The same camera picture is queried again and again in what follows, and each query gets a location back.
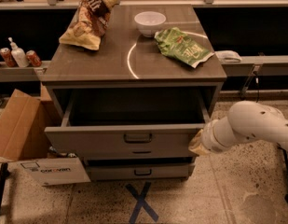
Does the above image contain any grey drawer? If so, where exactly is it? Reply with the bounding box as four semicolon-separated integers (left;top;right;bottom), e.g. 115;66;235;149
46;87;209;158
86;163;195;181
81;148;194;161

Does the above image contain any green chip bag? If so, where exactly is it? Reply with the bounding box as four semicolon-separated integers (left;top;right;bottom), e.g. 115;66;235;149
154;27;213;68

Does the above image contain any brown yellow chip bag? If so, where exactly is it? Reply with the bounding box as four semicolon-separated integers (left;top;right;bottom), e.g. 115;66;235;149
59;0;118;50

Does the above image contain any white pump bottle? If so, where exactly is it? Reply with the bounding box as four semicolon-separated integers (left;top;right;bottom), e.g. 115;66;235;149
8;37;29;67

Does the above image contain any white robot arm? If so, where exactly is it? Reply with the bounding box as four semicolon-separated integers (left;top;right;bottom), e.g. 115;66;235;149
188;101;288;155

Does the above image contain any grey drawer cabinet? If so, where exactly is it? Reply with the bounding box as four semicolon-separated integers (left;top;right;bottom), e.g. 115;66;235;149
41;6;226;171

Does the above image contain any grey bottom drawer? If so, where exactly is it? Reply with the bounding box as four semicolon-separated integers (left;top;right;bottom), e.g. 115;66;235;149
86;163;195;181

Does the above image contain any left red soda can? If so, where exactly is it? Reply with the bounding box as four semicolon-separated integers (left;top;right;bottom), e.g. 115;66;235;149
0;48;17;67

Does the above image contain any grey top drawer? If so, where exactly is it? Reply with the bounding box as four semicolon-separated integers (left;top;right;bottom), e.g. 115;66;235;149
46;87;209;158

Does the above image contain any black stand left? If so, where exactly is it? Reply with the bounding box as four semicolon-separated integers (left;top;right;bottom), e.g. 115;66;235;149
0;163;9;210

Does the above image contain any white bowl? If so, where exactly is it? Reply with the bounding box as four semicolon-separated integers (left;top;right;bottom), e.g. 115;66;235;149
134;11;166;37

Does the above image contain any right red soda can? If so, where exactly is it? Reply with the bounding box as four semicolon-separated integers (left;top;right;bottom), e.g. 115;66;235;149
26;50;42;67

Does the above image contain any red soda can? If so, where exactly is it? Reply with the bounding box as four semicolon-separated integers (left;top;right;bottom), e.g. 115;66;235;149
0;48;17;67
26;50;42;67

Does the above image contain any white folded cloth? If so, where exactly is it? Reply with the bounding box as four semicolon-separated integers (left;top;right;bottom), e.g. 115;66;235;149
215;50;241;63

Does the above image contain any brown cardboard box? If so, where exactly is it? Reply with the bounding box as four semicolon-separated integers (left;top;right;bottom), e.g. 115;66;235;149
0;88;62;161

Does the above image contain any grey middle drawer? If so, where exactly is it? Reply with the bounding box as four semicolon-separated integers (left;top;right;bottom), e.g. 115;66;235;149
81;148;194;161

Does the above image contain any white cardboard box flap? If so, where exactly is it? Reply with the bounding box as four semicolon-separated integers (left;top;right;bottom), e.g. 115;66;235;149
16;156;91;187

